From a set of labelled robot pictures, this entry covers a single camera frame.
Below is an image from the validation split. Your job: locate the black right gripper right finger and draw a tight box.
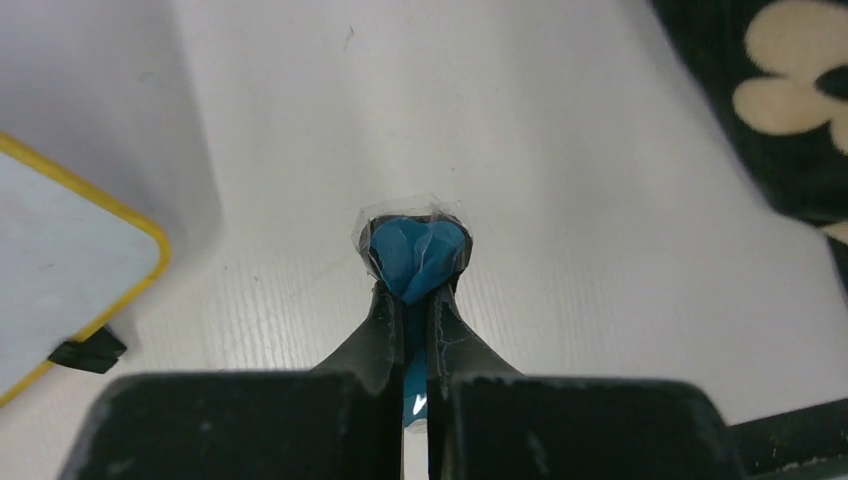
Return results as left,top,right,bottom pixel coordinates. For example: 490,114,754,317
423,215,744,479

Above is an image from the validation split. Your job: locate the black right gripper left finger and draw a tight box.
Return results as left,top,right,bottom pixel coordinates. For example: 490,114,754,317
58,213,407,480

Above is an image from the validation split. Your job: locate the blue eraser cloth pad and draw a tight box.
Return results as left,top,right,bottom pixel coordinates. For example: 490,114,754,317
368,216,466,430

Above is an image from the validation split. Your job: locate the yellow framed whiteboard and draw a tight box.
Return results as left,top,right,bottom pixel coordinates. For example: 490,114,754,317
1,133,172,404

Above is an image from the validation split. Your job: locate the black floral plush blanket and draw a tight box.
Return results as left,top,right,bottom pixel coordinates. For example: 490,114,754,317
652,1,847,276

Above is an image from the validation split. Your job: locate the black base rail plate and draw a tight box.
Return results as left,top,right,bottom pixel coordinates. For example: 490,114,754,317
730,399,847,479

